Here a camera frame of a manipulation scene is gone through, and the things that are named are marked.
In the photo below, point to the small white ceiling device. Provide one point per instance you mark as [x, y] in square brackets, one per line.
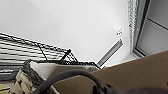
[120, 31]

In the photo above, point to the dark window frame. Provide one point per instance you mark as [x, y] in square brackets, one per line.
[141, 26]

